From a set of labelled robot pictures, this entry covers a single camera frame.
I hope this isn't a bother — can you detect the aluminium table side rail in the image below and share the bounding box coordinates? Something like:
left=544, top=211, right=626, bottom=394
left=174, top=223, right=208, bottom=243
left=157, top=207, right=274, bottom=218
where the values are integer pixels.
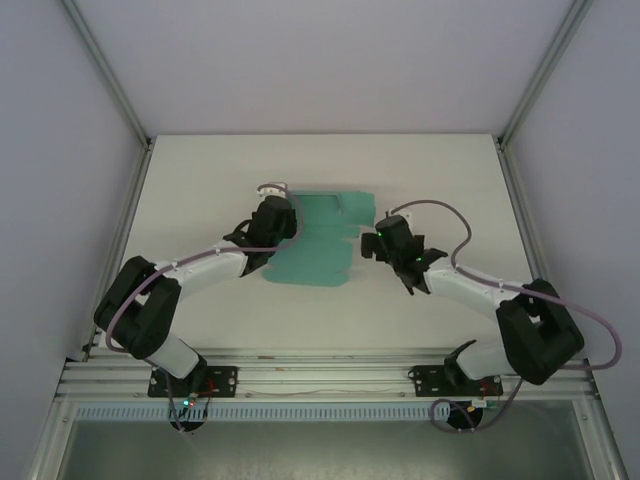
left=79, top=142, right=154, bottom=361

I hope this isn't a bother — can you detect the black round cable grommet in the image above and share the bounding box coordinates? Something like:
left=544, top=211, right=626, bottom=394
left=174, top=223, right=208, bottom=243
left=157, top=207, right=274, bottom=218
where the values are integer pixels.
left=169, top=417, right=206, bottom=434
left=446, top=399, right=485, bottom=432

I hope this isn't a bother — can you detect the grey metal panel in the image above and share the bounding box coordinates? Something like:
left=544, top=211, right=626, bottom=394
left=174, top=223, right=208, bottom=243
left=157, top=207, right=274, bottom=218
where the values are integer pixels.
left=27, top=399, right=631, bottom=480

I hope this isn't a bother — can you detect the aluminium mounting rail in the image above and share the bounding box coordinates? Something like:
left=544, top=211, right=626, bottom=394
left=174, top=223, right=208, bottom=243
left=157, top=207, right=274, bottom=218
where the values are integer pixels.
left=55, top=349, right=599, bottom=401

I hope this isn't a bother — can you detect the slotted pale cable duct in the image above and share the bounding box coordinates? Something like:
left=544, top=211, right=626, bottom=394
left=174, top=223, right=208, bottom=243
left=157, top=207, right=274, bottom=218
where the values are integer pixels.
left=73, top=404, right=501, bottom=422

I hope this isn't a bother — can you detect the teal paper box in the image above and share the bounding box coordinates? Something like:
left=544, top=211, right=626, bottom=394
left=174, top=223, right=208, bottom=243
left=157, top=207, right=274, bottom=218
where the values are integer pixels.
left=263, top=188, right=377, bottom=290

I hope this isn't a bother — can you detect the aluminium frame post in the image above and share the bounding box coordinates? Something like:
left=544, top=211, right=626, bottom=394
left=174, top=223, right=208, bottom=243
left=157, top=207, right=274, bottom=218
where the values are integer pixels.
left=497, top=0, right=594, bottom=149
left=62, top=0, right=153, bottom=149

